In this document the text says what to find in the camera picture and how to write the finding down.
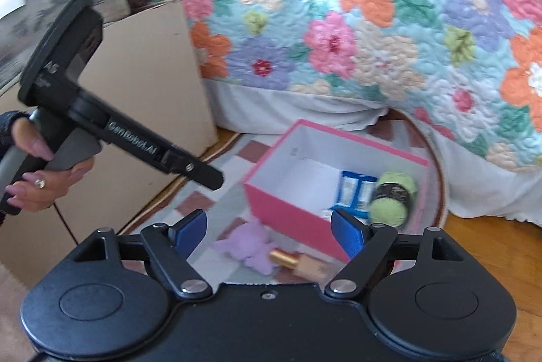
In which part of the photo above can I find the pink cardboard box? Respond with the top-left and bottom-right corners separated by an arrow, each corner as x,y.
243,120 -> 438,261

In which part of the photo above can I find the green yarn ball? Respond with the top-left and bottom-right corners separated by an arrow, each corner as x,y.
368,171 -> 418,228

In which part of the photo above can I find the person's left hand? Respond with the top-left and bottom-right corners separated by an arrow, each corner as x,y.
5,117 -> 95,213

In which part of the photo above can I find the beige wooden cabinet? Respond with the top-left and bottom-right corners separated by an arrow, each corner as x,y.
0,0 -> 220,290

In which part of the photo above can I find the white bed skirt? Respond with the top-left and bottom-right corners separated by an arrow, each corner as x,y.
203,79 -> 541,226

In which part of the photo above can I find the checkered floor rug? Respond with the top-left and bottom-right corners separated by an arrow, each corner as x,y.
129,115 -> 447,285

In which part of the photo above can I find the blue wet wipes pack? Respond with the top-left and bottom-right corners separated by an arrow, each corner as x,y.
322,170 -> 378,220

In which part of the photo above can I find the purple plush toy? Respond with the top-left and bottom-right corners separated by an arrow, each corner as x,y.
213,220 -> 276,276

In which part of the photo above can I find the floral quilt bedspread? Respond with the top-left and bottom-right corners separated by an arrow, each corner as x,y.
183,0 -> 541,171

